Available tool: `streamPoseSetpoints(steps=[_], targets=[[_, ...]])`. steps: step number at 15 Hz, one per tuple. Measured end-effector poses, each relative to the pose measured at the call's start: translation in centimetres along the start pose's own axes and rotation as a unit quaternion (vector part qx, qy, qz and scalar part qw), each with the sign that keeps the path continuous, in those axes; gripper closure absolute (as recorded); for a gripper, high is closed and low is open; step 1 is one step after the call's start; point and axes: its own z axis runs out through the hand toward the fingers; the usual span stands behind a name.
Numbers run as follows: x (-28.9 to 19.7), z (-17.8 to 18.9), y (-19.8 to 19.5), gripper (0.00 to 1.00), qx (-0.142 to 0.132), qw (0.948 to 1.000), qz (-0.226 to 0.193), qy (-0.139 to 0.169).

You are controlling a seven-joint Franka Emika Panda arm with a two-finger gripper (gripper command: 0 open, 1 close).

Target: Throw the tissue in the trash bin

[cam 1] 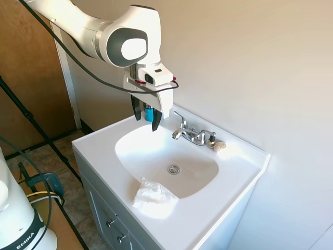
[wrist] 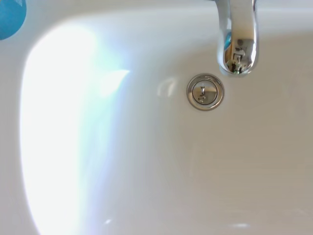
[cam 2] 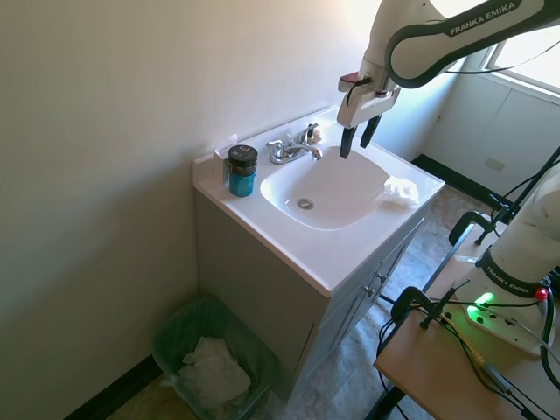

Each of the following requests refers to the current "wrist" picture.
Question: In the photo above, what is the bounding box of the white sink vanity top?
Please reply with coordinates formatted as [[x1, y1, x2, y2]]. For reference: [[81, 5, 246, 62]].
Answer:
[[0, 0, 313, 235]]

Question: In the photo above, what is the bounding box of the chrome sink drain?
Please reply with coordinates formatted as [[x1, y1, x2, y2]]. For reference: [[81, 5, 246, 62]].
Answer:
[[186, 73, 225, 112]]

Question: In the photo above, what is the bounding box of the chrome faucet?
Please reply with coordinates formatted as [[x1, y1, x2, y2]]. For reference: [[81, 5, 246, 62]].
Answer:
[[216, 0, 260, 79]]

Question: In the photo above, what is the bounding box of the blue jar black lid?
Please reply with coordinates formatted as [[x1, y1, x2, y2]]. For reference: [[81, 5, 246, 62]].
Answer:
[[0, 0, 27, 41]]

